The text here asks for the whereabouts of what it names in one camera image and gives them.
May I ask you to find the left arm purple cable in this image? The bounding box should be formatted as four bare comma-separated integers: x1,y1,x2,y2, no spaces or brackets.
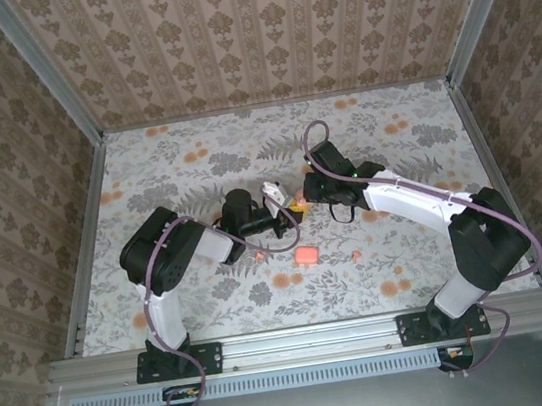
130,186,328,406

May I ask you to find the black cable connector box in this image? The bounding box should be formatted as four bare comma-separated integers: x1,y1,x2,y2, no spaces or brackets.
436,341,477,375
161,381,206,406

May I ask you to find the coral earbud charging case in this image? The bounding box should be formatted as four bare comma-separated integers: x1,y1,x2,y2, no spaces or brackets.
292,243,320,269

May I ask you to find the grey slotted cable duct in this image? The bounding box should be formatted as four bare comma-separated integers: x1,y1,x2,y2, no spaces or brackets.
68,346,446,406

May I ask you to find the floral printed table covering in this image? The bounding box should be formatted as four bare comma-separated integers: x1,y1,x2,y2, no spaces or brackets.
51,70,542,360

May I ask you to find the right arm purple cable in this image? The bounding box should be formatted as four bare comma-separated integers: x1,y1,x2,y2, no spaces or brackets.
299,92,542,397

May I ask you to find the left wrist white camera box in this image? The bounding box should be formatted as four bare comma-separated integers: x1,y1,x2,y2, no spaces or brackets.
258,177,287,206

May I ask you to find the thin black cable loop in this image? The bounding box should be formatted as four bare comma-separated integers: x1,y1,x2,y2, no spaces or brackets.
327,199,357,227

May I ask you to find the wide aluminium extrusion beam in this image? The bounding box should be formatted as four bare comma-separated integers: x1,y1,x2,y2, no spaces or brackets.
45,290,542,397

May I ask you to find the thin aluminium table edge rail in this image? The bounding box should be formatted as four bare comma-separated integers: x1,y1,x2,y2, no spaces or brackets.
101,78,452,136

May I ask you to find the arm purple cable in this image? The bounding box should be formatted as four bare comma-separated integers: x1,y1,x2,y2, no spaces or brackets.
130,186,328,406
299,92,542,397

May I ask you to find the aluminium frame post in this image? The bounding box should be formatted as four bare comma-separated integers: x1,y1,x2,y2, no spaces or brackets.
0,0,107,157
434,0,542,88

